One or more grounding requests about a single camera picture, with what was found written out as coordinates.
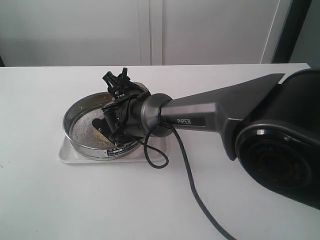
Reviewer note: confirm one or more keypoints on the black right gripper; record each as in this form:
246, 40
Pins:
117, 113

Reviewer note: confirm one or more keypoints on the yellow and white grains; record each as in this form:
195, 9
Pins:
99, 137

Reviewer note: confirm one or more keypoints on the stainless steel cup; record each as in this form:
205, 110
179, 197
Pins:
140, 90

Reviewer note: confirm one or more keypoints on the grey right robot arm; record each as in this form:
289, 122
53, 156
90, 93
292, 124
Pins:
271, 124

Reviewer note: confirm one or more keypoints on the round stainless steel sieve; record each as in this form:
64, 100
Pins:
95, 99

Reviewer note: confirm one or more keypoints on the white plastic tray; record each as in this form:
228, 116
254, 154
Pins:
80, 147

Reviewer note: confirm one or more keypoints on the white cabinet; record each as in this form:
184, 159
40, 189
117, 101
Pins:
140, 32

